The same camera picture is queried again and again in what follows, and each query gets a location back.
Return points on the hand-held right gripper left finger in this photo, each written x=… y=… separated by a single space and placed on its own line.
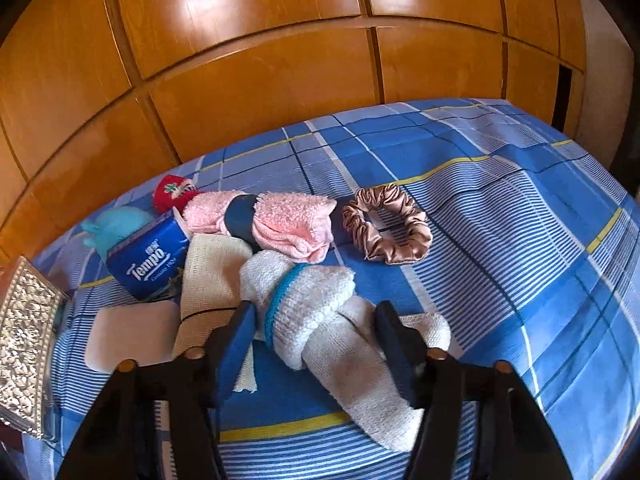
x=235 y=352

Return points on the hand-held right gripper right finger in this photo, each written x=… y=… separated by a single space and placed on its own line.
x=395 y=355

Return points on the cream woven cloth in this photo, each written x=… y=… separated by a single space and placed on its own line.
x=210 y=270

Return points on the white knitted sock teal band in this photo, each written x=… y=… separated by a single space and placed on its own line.
x=310 y=290

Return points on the satin scrunchie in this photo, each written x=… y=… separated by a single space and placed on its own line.
x=400 y=250

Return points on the white foam pad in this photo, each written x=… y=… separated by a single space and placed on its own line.
x=130 y=330

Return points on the pink towel with dark band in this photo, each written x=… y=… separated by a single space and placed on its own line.
x=295 y=225

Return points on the small red patterned sock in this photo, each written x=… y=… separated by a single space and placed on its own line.
x=170 y=195

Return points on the blue plaid bedsheet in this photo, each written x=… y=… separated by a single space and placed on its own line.
x=500 y=260

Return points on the teal plush cloth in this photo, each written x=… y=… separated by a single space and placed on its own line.
x=112 y=225

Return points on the silver embossed box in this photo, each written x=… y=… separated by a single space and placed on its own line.
x=25 y=340

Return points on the wooden wardrobe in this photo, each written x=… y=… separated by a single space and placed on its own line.
x=250 y=85

